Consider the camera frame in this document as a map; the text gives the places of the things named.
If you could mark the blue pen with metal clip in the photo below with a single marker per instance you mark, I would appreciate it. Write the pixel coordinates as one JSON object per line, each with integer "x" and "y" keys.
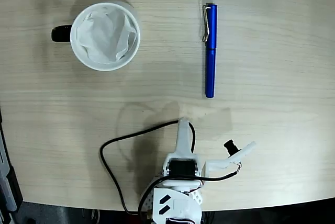
{"x": 211, "y": 64}

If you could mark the white mount with black camera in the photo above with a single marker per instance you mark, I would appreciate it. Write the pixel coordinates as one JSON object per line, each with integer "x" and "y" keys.
{"x": 217, "y": 165}

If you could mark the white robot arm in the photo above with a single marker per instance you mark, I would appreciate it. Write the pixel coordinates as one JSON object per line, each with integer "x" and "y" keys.
{"x": 178, "y": 205}

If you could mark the grey metal desk frame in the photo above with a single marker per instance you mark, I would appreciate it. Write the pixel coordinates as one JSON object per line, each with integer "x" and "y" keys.
{"x": 5, "y": 182}

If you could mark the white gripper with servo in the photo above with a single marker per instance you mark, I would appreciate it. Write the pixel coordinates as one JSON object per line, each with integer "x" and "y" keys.
{"x": 181, "y": 167}

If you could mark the crumpled white tissue paper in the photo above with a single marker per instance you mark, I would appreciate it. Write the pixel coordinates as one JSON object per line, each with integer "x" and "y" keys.
{"x": 104, "y": 35}

